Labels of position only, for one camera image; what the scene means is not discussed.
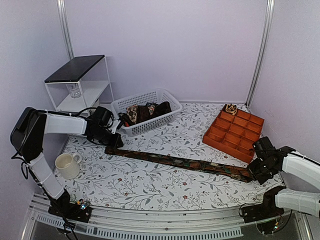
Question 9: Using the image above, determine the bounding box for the cream ceramic mug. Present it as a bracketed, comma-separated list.
[55, 152, 82, 180]

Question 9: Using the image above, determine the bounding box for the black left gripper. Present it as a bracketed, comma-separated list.
[92, 127, 125, 149]

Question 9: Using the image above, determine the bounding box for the white shelf with black top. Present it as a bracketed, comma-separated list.
[44, 54, 115, 113]

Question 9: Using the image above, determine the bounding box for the clear drinking glass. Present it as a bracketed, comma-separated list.
[66, 83, 82, 99]

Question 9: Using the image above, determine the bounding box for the cream paisley tie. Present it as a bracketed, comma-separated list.
[126, 104, 139, 124]

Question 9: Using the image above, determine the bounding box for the black shiny tie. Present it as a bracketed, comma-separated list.
[151, 101, 172, 118]

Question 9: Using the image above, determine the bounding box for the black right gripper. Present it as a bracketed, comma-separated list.
[247, 158, 276, 185]

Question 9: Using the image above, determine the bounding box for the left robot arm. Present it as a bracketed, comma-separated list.
[10, 106, 124, 217]

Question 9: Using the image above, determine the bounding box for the rolled beige patterned tie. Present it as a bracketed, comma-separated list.
[224, 103, 238, 116]

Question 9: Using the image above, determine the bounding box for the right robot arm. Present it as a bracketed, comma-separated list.
[242, 136, 320, 222]

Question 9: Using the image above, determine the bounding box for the dark red patterned tie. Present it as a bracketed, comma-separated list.
[136, 105, 154, 124]

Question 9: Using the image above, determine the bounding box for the orange compartment tray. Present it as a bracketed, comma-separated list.
[202, 105, 265, 164]

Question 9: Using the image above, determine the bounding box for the metal front rail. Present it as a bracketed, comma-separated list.
[21, 193, 316, 240]

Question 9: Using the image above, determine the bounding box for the floral table mat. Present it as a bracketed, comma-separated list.
[54, 103, 283, 211]

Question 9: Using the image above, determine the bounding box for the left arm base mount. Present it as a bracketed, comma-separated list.
[48, 199, 92, 223]

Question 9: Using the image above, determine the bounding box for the green brown patterned tie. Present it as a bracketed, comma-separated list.
[104, 147, 254, 183]

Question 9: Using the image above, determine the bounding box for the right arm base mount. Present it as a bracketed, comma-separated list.
[238, 199, 293, 236]

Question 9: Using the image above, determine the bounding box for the white plastic basket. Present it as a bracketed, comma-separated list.
[111, 88, 182, 137]

